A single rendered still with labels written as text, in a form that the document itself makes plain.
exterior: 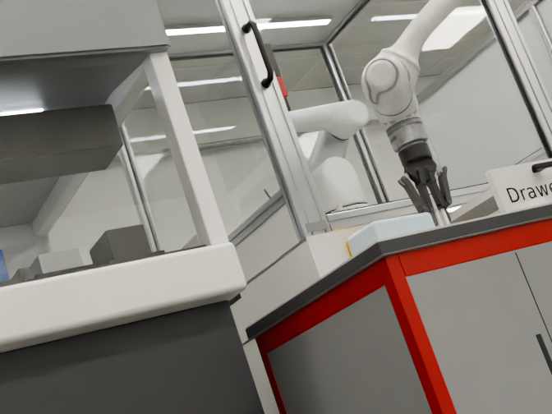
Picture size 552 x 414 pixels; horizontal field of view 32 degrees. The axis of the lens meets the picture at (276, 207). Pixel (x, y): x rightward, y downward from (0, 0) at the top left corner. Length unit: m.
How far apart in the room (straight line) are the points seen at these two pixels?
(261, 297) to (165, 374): 0.75
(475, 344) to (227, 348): 0.52
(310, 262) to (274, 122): 0.37
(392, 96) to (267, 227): 0.56
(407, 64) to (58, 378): 1.02
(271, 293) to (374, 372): 0.79
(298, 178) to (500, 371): 0.86
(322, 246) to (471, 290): 0.66
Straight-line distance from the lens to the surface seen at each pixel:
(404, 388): 1.75
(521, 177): 2.35
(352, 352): 1.85
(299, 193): 2.39
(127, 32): 2.10
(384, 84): 2.14
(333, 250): 2.38
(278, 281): 2.51
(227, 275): 1.94
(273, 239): 2.49
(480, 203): 2.36
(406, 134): 2.30
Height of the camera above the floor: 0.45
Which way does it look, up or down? 14 degrees up
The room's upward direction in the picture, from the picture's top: 19 degrees counter-clockwise
